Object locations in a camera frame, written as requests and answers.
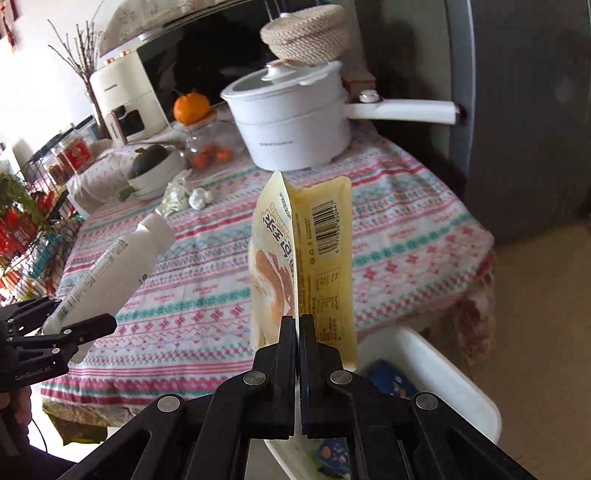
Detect mandarin with stem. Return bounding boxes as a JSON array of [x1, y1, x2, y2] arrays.
[[172, 89, 211, 126]]

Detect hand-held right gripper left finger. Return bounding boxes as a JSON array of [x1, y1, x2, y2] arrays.
[[60, 315, 301, 480]]

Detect red packets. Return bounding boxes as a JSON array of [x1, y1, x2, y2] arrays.
[[0, 207, 43, 274]]

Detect glass jar with wooden lid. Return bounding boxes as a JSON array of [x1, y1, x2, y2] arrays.
[[184, 108, 234, 169]]

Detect cream air fryer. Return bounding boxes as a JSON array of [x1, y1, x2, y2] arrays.
[[89, 51, 172, 147]]

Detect green plant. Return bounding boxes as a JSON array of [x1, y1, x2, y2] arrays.
[[0, 172, 48, 223]]

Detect red wall decoration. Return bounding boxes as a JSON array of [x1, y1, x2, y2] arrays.
[[0, 0, 20, 43]]

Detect white plastic bin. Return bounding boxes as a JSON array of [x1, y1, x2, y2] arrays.
[[263, 325, 502, 480]]

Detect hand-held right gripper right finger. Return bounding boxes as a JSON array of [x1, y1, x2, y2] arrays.
[[299, 314, 536, 480]]

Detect colourful snack packet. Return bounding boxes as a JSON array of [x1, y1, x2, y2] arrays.
[[311, 436, 352, 477]]

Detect floral microwave cover cloth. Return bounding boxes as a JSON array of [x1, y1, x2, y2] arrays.
[[99, 0, 260, 57]]

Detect white electric pot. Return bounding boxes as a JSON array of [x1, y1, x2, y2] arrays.
[[220, 60, 463, 172]]

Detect floral table skirt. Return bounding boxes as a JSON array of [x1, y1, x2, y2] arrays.
[[455, 249, 498, 367]]

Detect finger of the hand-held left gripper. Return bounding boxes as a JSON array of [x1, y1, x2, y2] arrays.
[[8, 313, 118, 365], [0, 296, 64, 334]]

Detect grey refrigerator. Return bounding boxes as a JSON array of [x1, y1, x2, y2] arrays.
[[350, 0, 591, 246]]

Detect glass pot lid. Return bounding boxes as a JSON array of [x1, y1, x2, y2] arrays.
[[221, 60, 342, 101]]

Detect woven lidded basket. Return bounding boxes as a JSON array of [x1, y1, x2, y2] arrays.
[[259, 6, 350, 66]]

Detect white plastic bottle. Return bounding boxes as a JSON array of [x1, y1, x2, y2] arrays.
[[41, 213, 177, 363]]

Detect white bowl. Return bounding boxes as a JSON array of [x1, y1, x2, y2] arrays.
[[126, 145, 184, 193]]

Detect pale yellow snack pouch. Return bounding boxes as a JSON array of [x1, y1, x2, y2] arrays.
[[248, 170, 359, 373]]

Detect blue packet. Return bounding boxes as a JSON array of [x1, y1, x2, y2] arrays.
[[368, 359, 417, 401]]

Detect garlic bulb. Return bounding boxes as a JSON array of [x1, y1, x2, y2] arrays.
[[188, 186, 214, 211]]

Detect white floral cloth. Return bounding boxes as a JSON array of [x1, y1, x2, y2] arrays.
[[66, 137, 186, 214]]

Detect black cable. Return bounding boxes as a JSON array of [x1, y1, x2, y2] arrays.
[[27, 413, 52, 455]]

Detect black microwave oven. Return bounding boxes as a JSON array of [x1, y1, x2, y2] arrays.
[[136, 0, 352, 126]]

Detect dried branches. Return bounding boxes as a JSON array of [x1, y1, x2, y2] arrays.
[[47, 8, 112, 139]]

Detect dark green pumpkin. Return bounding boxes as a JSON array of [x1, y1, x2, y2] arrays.
[[129, 143, 170, 179]]

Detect crumpled cream paper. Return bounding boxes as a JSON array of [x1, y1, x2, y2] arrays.
[[156, 169, 193, 216]]

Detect person's left hand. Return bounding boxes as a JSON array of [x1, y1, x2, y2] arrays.
[[0, 385, 33, 446]]

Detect black wire rack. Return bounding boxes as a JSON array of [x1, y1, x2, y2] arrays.
[[0, 115, 101, 306]]

